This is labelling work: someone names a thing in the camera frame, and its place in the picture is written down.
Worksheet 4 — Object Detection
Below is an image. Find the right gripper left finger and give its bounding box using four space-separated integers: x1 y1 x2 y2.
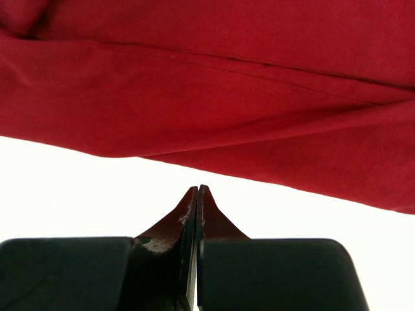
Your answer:
1 187 198 310

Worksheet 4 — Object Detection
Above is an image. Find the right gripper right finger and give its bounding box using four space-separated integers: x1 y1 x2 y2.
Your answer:
196 185 368 311

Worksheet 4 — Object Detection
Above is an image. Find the red t shirt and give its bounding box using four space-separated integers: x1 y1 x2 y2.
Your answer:
1 1 414 214

